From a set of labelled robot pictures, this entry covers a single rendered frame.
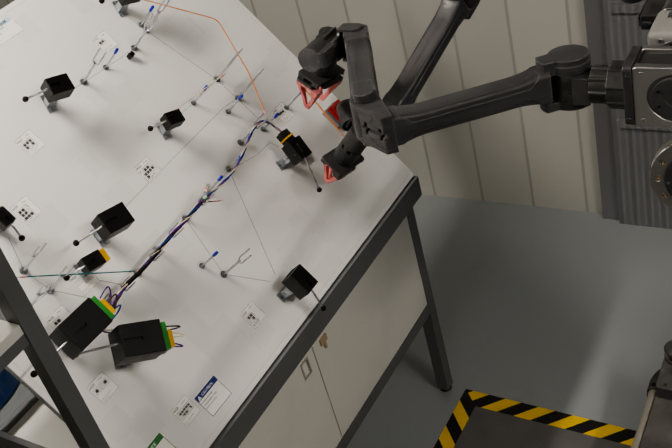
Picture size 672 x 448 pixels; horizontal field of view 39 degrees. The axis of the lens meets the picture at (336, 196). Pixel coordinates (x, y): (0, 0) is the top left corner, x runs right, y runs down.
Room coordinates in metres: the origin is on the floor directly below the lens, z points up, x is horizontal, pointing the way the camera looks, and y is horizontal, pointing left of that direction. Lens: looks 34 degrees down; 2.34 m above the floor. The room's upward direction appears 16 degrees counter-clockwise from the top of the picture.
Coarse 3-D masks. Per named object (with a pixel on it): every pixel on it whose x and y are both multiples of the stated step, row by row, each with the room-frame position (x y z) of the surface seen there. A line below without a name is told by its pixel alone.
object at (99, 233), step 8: (112, 208) 1.73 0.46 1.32; (120, 208) 1.73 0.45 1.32; (96, 216) 1.71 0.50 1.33; (104, 216) 1.71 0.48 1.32; (112, 216) 1.71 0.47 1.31; (120, 216) 1.72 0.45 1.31; (128, 216) 1.72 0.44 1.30; (96, 224) 1.71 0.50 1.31; (104, 224) 1.69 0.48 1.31; (112, 224) 1.70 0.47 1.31; (120, 224) 1.70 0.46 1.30; (128, 224) 1.71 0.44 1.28; (96, 232) 1.76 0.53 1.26; (104, 232) 1.69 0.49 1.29; (112, 232) 1.68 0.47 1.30; (120, 232) 1.73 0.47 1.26; (80, 240) 1.67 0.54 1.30; (104, 240) 1.70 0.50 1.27
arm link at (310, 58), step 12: (348, 24) 1.97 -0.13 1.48; (360, 24) 1.95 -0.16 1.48; (336, 36) 1.95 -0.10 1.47; (312, 48) 1.91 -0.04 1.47; (324, 48) 1.91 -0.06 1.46; (336, 48) 1.93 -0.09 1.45; (300, 60) 1.92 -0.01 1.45; (312, 60) 1.90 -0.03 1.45; (324, 60) 1.89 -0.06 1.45; (336, 60) 1.92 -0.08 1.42
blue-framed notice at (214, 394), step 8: (208, 384) 1.54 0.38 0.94; (216, 384) 1.55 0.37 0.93; (200, 392) 1.52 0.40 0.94; (208, 392) 1.53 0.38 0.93; (216, 392) 1.53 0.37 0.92; (224, 392) 1.54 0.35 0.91; (200, 400) 1.51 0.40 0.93; (208, 400) 1.51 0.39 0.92; (216, 400) 1.52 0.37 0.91; (224, 400) 1.52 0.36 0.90; (208, 408) 1.50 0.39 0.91; (216, 408) 1.50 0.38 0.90
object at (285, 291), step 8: (296, 272) 1.75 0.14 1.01; (304, 272) 1.75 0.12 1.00; (288, 280) 1.74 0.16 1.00; (296, 280) 1.73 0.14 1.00; (304, 280) 1.74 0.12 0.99; (312, 280) 1.74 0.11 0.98; (288, 288) 1.74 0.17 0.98; (296, 288) 1.73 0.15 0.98; (304, 288) 1.72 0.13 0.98; (312, 288) 1.72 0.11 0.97; (280, 296) 1.77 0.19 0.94; (296, 296) 1.73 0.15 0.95; (304, 296) 1.72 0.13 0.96; (320, 304) 1.72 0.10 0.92
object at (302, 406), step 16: (304, 368) 1.75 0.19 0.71; (288, 384) 1.69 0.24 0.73; (304, 384) 1.73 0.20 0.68; (320, 384) 1.77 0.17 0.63; (272, 400) 1.64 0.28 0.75; (288, 400) 1.67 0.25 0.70; (304, 400) 1.71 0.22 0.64; (320, 400) 1.76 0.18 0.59; (272, 416) 1.62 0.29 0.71; (288, 416) 1.66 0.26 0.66; (304, 416) 1.70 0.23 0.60; (320, 416) 1.74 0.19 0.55; (256, 432) 1.57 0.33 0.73; (272, 432) 1.61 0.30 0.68; (288, 432) 1.64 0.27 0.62; (304, 432) 1.68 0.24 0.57; (320, 432) 1.73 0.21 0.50; (336, 432) 1.77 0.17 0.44
